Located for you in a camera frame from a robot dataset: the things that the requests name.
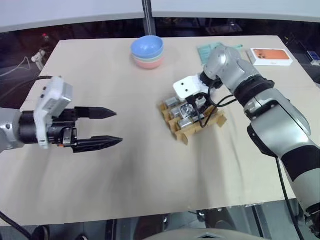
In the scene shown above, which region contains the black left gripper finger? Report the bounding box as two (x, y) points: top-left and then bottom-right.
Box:
(74, 106), (118, 120)
(71, 135), (124, 154)

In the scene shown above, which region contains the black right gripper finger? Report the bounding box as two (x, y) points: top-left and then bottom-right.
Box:
(192, 104), (204, 125)

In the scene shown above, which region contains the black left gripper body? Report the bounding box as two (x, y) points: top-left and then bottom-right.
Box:
(46, 107), (79, 149)

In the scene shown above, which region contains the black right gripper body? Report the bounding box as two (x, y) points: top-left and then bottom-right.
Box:
(191, 92), (213, 108)

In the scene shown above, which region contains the cardboard tray with metal parts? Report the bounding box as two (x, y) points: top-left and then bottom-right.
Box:
(157, 96), (228, 146)

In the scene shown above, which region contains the white orange phone box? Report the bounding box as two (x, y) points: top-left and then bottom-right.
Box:
(244, 47), (295, 67)

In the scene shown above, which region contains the blue tray with silver edge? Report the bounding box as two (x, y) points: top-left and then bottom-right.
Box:
(307, 50), (320, 62)

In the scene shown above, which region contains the teal paper card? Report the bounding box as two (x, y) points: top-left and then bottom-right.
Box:
(196, 42), (244, 65)

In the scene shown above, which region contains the green bowl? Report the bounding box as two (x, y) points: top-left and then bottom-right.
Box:
(132, 52), (166, 63)

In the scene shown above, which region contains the pink bowl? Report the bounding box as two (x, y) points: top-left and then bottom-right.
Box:
(133, 56), (166, 70)

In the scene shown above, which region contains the blue bowl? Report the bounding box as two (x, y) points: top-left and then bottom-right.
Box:
(131, 35), (165, 58)

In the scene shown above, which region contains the white power adapter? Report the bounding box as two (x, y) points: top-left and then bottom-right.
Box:
(31, 48), (47, 68)

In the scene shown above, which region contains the dark rounded shape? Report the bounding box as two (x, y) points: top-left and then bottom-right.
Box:
(199, 207), (253, 231)

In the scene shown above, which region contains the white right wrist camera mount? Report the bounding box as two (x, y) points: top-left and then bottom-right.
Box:
(173, 75), (209, 103)

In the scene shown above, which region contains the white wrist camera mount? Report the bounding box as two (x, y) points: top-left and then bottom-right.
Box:
(33, 75), (75, 150)
(173, 75), (209, 103)

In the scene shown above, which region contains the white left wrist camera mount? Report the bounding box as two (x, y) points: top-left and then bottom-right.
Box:
(33, 75), (75, 150)

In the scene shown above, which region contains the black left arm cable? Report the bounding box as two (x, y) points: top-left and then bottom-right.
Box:
(0, 75), (53, 106)

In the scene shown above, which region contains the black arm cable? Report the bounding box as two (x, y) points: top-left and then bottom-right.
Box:
(186, 81), (305, 240)
(0, 75), (53, 106)

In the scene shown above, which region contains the white cable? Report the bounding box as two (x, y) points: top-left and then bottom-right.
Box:
(0, 56), (33, 77)

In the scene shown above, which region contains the grey metal post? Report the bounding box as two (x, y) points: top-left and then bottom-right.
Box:
(141, 0), (157, 36)

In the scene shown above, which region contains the black robot body cable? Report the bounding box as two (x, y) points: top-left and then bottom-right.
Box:
(0, 211), (33, 240)

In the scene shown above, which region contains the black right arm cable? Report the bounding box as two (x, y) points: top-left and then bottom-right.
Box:
(186, 81), (305, 240)

